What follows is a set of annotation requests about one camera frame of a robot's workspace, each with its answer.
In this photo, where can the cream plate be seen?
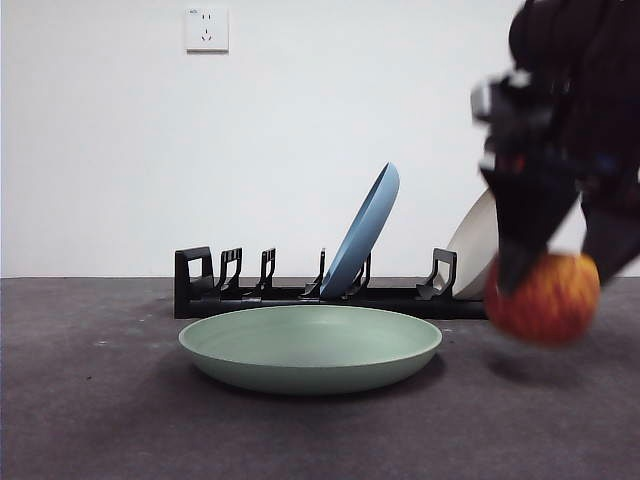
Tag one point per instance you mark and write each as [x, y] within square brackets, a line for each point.
[475, 250]

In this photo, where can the pale grey right wrist camera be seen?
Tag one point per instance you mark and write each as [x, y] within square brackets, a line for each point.
[487, 97]

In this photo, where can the black plate rack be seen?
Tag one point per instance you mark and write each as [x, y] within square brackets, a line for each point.
[200, 305]

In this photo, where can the red yellow apple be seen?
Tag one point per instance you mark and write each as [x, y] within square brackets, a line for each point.
[550, 305]

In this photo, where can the blue plate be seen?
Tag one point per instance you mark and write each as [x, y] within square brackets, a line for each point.
[362, 230]

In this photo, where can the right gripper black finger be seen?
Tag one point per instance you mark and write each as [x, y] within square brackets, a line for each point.
[615, 230]
[525, 220]

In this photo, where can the green plate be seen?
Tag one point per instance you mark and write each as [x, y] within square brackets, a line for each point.
[310, 350]

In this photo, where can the white wall socket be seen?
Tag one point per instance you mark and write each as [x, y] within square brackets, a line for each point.
[207, 30]

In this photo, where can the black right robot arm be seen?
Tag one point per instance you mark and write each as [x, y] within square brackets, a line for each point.
[555, 30]

